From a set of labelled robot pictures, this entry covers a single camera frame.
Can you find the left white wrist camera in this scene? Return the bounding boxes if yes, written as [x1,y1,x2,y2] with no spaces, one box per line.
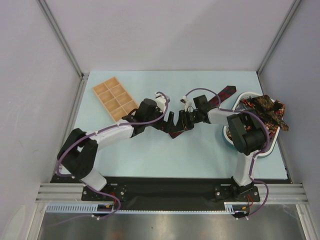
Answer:
[154,91,170,112]

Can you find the aluminium frame post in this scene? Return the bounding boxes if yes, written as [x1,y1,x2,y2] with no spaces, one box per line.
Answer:
[36,0,89,80]
[256,0,303,77]

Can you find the grey cable duct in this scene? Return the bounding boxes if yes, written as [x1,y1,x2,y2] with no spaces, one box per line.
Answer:
[46,201,266,215]

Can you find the wooden compartment tray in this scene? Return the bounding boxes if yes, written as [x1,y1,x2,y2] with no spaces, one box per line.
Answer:
[92,76,139,122]

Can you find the aluminium frame post left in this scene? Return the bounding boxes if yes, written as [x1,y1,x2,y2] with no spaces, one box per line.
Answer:
[36,0,89,80]

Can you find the aluminium frame post right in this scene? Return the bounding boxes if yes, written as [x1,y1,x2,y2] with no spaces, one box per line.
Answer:
[256,0,303,77]

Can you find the white laundry basket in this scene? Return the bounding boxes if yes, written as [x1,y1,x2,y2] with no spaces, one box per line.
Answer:
[221,92,281,160]

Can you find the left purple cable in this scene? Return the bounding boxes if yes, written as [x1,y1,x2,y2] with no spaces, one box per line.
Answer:
[55,91,172,227]

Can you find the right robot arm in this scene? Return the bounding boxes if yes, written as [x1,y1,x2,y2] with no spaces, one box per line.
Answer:
[169,95,270,201]

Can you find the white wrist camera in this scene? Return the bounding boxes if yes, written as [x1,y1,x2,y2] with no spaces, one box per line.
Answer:
[154,91,170,112]
[180,95,193,112]

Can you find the red navy striped tie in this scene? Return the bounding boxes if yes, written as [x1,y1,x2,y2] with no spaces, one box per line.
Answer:
[168,85,237,139]

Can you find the red floral patterned tie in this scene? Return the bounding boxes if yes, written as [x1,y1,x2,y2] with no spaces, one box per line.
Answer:
[223,113,279,142]

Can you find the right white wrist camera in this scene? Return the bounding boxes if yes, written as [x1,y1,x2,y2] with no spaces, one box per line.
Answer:
[180,95,193,112]

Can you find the dark paisley tie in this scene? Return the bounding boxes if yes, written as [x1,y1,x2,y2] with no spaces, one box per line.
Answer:
[240,95,289,132]

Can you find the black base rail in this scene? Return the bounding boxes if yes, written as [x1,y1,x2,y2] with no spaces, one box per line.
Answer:
[51,174,292,211]

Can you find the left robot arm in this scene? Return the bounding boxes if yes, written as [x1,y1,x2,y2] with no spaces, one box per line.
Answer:
[56,92,174,200]

